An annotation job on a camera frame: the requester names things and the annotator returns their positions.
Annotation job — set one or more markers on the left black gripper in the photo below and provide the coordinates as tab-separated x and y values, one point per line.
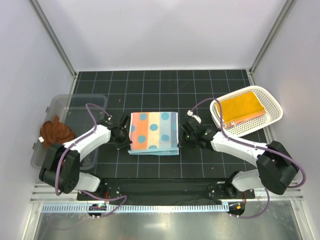
125	145

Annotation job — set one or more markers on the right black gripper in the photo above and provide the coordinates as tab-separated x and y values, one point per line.
182	142

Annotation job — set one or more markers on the light blue orange towel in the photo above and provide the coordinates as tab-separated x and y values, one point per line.
154	133

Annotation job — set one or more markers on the yellow blue patterned towel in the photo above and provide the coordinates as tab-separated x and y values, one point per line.
239	106

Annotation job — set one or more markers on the dark brown towel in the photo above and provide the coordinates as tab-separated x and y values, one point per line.
56	132

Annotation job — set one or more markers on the orange polka dot towel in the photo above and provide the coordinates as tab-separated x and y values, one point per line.
243	119

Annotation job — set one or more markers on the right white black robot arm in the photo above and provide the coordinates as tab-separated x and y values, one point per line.
274	167

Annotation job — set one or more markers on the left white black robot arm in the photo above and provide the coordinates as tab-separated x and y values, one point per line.
62	162

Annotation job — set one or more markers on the black grid mat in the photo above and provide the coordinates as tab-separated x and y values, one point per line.
160	91

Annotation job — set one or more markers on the clear plastic bin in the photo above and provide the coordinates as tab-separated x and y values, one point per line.
71	110

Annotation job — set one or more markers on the white perforated plastic basket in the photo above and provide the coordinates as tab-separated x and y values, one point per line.
274	111

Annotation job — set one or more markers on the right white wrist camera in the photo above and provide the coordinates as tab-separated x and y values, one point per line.
196	117

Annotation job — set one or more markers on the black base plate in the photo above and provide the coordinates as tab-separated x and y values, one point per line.
170	191

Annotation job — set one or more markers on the slotted cable duct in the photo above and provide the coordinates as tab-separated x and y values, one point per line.
91	208

